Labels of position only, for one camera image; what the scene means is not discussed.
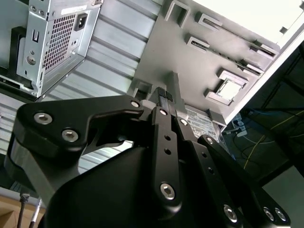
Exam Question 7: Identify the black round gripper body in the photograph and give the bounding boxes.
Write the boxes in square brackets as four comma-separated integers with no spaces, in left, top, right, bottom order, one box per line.
[38,142,230,228]

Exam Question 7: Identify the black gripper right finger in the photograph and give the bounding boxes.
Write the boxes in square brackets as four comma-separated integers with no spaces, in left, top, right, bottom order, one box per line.
[165,91,292,228]

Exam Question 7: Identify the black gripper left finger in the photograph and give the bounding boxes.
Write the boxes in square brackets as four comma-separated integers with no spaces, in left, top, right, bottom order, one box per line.
[4,87,183,212]

